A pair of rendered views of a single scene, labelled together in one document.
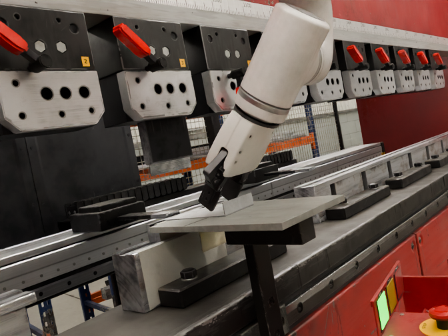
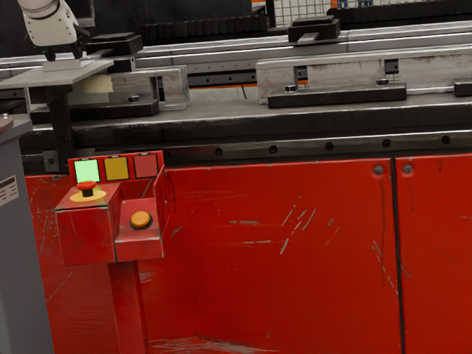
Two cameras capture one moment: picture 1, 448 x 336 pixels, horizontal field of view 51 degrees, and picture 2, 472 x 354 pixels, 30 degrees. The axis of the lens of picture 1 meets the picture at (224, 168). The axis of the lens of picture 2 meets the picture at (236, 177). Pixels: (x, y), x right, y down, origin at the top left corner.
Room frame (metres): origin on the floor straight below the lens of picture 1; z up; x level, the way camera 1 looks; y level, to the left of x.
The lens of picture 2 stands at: (0.14, -1.91, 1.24)
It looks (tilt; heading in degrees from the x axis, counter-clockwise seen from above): 15 degrees down; 62
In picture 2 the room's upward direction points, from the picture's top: 6 degrees counter-clockwise
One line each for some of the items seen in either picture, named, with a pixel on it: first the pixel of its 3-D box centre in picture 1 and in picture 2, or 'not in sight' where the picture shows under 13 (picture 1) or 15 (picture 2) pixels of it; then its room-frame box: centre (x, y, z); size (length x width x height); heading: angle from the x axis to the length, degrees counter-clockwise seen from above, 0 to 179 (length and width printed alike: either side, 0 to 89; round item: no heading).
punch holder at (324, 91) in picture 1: (313, 72); not in sight; (1.27, -0.29, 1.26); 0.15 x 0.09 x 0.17; 139
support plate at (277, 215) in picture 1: (245, 214); (56, 74); (0.74, -0.02, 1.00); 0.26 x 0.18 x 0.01; 49
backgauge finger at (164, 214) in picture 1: (129, 212); (105, 48); (0.95, 0.21, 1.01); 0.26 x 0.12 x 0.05; 49
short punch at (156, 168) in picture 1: (167, 145); (71, 7); (0.84, 0.09, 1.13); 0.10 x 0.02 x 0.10; 139
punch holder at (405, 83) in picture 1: (393, 71); not in sight; (1.72, -0.68, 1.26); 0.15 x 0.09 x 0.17; 139
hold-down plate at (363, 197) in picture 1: (360, 201); (336, 95); (1.26, -0.35, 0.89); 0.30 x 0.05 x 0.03; 139
